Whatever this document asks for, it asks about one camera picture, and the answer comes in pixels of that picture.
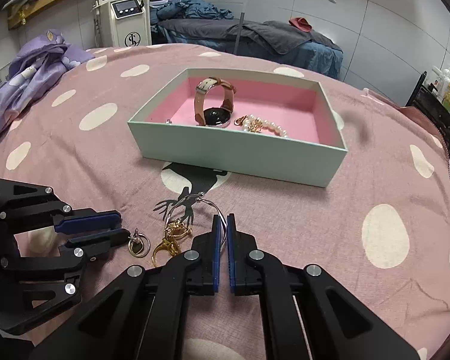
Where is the gold spider brooch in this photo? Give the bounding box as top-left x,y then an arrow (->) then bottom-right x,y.
151,220 -> 192,267

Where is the beige strap wrist watch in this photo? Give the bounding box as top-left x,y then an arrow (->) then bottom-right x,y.
194,76 -> 236,128

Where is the white pearl bracelet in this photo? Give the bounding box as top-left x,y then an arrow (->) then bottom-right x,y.
247,114 -> 290,139

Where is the gold chain charm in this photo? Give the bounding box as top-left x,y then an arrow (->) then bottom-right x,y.
234,115 -> 263,133

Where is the mint green pink jewelry box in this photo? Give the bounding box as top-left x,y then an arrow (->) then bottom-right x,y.
128,68 -> 348,188

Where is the pink polka dot bedsheet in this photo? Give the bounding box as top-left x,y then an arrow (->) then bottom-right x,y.
0,45 -> 450,359

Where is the purple floral blanket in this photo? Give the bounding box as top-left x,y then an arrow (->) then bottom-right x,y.
0,29 -> 94,134

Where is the white beauty machine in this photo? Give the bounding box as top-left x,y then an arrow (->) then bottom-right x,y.
92,0 -> 152,48

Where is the blue crumpled duvet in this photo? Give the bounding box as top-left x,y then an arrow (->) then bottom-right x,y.
149,0 -> 234,24

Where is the black trolley cart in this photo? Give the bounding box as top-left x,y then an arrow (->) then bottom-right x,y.
406,72 -> 450,156

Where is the blue massage bed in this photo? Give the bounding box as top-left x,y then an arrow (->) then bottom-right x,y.
156,19 -> 344,80

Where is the dark grey towel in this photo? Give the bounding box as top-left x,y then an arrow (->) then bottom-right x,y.
227,20 -> 320,55

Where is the red folded cloth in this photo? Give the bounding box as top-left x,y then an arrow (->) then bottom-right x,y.
289,17 -> 313,33

